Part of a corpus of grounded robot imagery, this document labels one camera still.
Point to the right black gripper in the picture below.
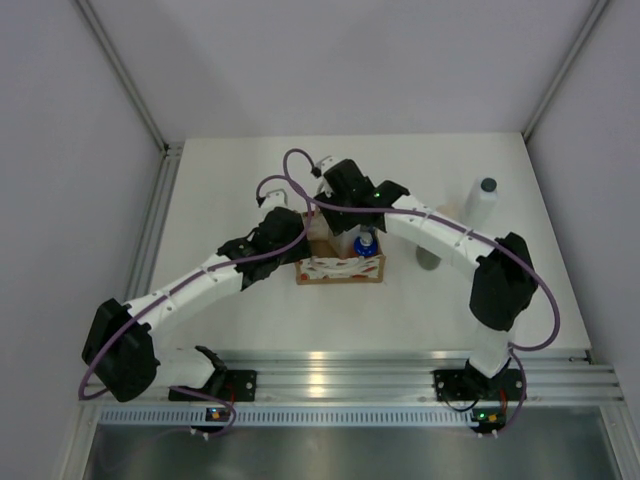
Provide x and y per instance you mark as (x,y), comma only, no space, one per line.
(336,223)

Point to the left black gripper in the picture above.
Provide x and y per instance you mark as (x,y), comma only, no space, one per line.
(300,251)

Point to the patterned canvas bag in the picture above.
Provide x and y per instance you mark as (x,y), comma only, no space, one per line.
(323,267)

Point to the grey pump bottle beige top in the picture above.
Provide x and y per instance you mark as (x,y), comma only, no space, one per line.
(426,259)

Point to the large white bottle grey cap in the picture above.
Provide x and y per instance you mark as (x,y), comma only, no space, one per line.
(480,202)

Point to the small white bottle grey cap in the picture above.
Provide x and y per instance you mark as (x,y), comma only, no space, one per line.
(343,243)

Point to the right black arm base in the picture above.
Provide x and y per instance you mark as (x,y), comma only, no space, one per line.
(455,385)

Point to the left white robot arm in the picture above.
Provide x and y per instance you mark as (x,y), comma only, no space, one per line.
(124,347)

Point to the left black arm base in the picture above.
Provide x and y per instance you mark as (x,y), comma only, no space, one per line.
(239,386)

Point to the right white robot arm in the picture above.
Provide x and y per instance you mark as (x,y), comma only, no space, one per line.
(499,270)

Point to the orange bottle blue cap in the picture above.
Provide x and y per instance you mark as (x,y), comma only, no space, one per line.
(366,244)

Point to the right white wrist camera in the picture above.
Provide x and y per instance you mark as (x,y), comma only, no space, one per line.
(325,164)

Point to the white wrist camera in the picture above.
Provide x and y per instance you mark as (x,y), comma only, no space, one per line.
(274,199)
(325,164)

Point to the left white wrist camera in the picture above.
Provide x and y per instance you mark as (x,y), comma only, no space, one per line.
(274,199)

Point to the white slotted cable duct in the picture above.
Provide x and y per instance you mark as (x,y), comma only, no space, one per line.
(252,416)

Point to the aluminium mounting rail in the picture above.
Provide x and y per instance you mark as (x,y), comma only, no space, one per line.
(406,377)

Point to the left aluminium frame post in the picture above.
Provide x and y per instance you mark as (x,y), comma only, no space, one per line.
(89,15)

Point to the aluminium frame post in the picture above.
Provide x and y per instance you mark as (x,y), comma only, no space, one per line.
(570,55)
(89,15)

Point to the right aluminium frame post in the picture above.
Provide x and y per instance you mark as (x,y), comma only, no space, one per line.
(570,55)

